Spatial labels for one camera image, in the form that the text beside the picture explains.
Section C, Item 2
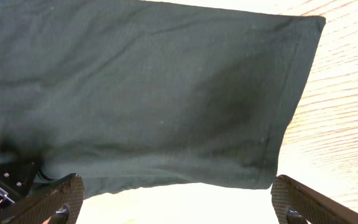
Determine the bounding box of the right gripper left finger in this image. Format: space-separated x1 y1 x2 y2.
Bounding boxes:
0 174 84 224

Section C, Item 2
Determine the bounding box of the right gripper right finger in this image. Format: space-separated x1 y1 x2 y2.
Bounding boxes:
270 175 358 224

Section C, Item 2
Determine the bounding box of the black t-shirt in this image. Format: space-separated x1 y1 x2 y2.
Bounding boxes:
0 0 326 197

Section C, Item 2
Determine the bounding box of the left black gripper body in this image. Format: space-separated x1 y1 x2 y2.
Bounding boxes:
0 160 40 210

